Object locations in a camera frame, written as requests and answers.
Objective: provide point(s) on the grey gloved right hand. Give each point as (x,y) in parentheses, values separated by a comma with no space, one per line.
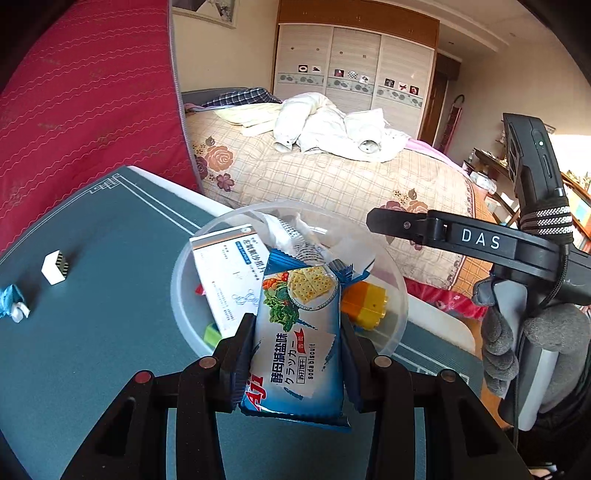
(538,364)

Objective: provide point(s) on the teal table mat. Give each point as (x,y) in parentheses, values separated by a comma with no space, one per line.
(85,337)

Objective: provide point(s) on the red quilted mattress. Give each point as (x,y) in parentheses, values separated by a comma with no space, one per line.
(96,92)

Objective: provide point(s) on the clear plastic bowl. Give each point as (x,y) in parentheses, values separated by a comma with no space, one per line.
(190,308)

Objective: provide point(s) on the blue Aji cracker packet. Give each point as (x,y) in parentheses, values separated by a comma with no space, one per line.
(295,373)

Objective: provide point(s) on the white crumpled clothes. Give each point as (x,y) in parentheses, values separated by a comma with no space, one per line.
(311,122)

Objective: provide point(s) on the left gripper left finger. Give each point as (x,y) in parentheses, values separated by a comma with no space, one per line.
(211,385)

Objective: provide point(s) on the white patterned wardrobe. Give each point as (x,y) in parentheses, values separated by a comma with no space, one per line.
(357,70)

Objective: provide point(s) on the orange yellow toy block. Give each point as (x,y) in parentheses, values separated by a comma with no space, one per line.
(365,304)

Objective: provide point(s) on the floral plaid bed quilt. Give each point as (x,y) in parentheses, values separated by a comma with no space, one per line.
(238,170)

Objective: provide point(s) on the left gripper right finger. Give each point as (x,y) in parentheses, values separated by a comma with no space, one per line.
(377,384)

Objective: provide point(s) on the dark plaid pillow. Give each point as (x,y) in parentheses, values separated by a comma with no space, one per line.
(254,95)

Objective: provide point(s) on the white patterned cube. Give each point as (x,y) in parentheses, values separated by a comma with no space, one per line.
(55,267)

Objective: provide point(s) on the white medicine box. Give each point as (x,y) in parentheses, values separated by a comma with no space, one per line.
(230,266)

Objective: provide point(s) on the framed wall picture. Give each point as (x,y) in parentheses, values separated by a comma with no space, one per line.
(221,12)

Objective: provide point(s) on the teal blue wrapper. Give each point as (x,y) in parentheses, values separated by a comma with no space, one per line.
(13,304)

